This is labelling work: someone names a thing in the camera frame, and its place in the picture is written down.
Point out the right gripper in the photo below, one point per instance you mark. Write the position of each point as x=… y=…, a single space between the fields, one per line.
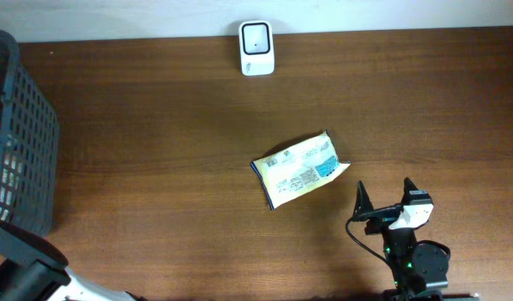
x=380 y=221

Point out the yellow snack bag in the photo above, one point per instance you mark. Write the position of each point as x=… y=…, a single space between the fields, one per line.
x=299 y=169

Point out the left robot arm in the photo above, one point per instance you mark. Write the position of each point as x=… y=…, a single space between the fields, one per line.
x=33 y=269

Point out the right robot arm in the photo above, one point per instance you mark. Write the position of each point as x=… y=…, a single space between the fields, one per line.
x=419 y=268

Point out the white barcode scanner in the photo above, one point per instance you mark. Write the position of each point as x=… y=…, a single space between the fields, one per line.
x=256 y=48

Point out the grey plastic mesh basket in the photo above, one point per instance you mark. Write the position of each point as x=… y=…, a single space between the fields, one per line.
x=29 y=140

